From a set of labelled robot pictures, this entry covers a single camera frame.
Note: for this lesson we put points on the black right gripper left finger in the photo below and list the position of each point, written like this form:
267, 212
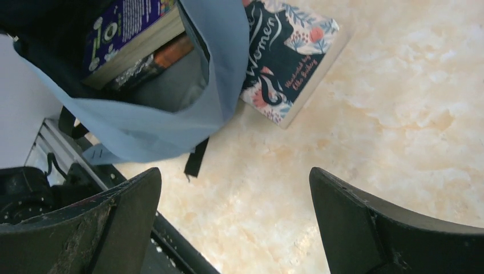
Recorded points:
37, 245

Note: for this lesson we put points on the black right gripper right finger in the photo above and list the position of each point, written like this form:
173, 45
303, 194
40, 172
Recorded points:
362, 233

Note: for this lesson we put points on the blue grey backpack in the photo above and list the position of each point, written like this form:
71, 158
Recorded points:
164, 119

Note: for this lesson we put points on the purple cover book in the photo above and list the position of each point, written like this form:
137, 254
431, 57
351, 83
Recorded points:
126, 32

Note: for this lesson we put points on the floral patterned small item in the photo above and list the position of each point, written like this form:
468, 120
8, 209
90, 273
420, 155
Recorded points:
291, 50

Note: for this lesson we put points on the brown cover book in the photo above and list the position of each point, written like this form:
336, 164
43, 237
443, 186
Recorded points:
152, 65

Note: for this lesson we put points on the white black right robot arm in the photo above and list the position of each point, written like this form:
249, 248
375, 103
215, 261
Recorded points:
25, 193

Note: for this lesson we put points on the aluminium front rail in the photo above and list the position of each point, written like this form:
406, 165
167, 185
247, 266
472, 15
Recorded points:
67, 152

